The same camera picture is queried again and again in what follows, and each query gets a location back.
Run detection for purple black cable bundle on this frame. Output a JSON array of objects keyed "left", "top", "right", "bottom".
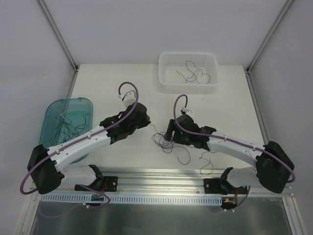
[{"left": 148, "top": 123, "right": 192, "bottom": 165}]

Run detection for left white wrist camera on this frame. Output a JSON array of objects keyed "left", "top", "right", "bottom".
[{"left": 118, "top": 90, "right": 136, "bottom": 108}]

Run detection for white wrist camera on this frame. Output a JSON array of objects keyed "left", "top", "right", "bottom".
[
  {"left": 118, "top": 90, "right": 136, "bottom": 108},
  {"left": 180, "top": 107, "right": 194, "bottom": 117}
]

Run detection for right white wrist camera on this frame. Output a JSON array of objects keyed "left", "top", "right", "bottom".
[{"left": 180, "top": 107, "right": 194, "bottom": 117}]

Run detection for white perforated plastic basket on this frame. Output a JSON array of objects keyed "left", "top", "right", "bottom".
[{"left": 158, "top": 51, "right": 219, "bottom": 94}]

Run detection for aluminium mounting rail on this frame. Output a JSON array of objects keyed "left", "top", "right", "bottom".
[{"left": 30, "top": 166, "right": 293, "bottom": 198}]

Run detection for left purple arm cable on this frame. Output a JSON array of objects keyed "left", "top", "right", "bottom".
[{"left": 20, "top": 82, "right": 140, "bottom": 195}]

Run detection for thin dark cable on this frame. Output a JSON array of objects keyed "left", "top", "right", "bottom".
[{"left": 199, "top": 150, "right": 216, "bottom": 175}]

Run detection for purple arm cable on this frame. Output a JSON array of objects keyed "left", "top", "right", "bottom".
[
  {"left": 20, "top": 82, "right": 140, "bottom": 195},
  {"left": 173, "top": 94, "right": 296, "bottom": 182}
]

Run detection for left aluminium frame post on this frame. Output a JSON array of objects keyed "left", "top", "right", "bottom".
[{"left": 36, "top": 0, "right": 79, "bottom": 72}]

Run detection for aluminium frame post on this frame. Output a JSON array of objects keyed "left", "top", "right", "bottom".
[
  {"left": 36, "top": 0, "right": 79, "bottom": 72},
  {"left": 246, "top": 0, "right": 295, "bottom": 74}
]

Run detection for teal transparent plastic bin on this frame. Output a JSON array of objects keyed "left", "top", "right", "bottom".
[{"left": 39, "top": 97, "right": 93, "bottom": 148}]

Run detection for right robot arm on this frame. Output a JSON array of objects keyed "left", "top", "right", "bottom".
[{"left": 164, "top": 114, "right": 294, "bottom": 195}]

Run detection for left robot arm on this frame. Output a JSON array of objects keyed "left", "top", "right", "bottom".
[{"left": 27, "top": 103, "right": 151, "bottom": 194}]

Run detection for white slotted cable duct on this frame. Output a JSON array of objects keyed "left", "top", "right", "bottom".
[{"left": 41, "top": 193, "right": 222, "bottom": 207}]

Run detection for right aluminium frame post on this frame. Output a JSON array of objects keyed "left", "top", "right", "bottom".
[{"left": 246, "top": 0, "right": 295, "bottom": 74}]

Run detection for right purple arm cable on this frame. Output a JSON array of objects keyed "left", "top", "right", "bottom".
[{"left": 173, "top": 94, "right": 296, "bottom": 182}]

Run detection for thin purple cable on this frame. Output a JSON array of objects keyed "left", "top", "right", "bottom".
[{"left": 175, "top": 60, "right": 211, "bottom": 84}]

